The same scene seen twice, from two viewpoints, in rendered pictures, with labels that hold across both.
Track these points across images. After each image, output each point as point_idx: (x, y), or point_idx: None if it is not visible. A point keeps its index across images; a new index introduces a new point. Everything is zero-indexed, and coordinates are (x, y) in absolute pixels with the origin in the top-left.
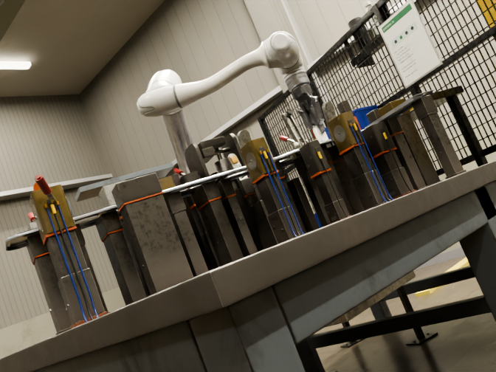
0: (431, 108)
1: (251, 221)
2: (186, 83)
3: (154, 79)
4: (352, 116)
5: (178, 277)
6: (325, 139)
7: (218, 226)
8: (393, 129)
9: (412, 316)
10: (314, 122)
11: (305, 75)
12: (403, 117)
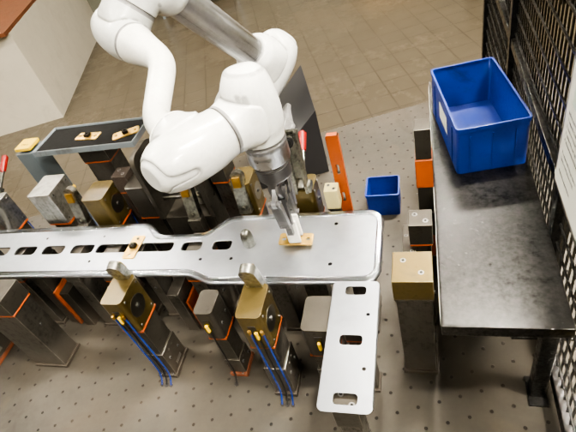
0: (347, 424)
1: None
2: (130, 41)
3: None
4: (257, 324)
5: (51, 361)
6: (293, 242)
7: None
8: (347, 337)
9: None
10: (290, 207)
11: (268, 160)
12: (411, 303)
